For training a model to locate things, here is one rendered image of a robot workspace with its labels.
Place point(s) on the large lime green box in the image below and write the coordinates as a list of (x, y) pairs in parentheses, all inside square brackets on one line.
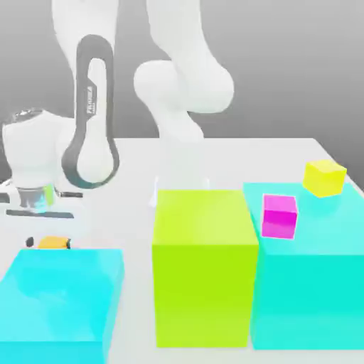
[(203, 270)]

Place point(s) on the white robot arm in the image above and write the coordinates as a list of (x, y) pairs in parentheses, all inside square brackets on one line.
[(93, 159)]

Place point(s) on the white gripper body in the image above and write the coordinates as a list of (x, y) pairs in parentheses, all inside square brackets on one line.
[(39, 214)]

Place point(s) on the large turquoise box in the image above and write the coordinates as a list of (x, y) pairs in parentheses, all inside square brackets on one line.
[(310, 290)]

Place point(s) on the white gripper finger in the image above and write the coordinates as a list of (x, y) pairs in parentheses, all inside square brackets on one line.
[(29, 242), (68, 244)]

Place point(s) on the small yellow cube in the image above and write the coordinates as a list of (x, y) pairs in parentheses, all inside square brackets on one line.
[(324, 177)]

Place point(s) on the large cyan box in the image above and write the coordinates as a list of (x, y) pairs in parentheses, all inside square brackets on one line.
[(57, 298)]

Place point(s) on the small orange cube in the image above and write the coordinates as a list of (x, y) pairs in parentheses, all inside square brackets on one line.
[(52, 243)]

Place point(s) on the small magenta cube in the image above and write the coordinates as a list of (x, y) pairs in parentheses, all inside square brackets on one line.
[(279, 217)]

